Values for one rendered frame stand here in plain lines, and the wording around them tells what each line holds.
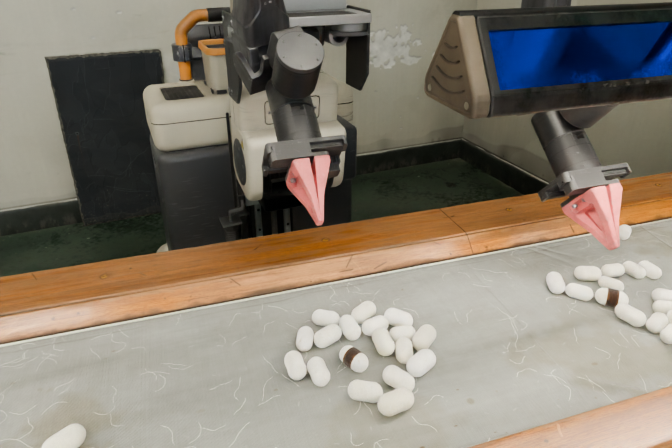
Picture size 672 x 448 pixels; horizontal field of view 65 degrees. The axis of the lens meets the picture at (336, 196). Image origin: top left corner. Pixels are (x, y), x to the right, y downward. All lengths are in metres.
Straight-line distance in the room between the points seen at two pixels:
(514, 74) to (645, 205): 0.64
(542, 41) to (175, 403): 0.47
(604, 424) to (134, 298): 0.53
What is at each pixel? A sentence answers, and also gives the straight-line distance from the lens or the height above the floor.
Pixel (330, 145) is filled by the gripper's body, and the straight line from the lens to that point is 0.65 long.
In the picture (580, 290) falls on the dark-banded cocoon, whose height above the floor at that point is 0.76.
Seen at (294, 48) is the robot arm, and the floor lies 1.05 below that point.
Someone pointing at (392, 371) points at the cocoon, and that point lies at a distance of 0.57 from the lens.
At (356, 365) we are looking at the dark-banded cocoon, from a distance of 0.58.
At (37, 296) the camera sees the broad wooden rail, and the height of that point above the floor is 0.76.
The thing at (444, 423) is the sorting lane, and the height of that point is 0.74.
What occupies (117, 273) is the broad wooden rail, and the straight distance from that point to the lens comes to 0.76.
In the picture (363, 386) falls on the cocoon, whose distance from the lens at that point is 0.56.
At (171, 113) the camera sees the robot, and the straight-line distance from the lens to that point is 1.34.
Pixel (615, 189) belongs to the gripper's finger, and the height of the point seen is 0.88.
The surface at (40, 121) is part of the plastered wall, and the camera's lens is 2.54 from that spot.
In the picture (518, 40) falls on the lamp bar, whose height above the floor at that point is 1.09.
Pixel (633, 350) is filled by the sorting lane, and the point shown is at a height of 0.74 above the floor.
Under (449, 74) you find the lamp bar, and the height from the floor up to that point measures 1.07.
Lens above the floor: 1.16
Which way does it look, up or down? 26 degrees down
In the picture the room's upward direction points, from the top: straight up
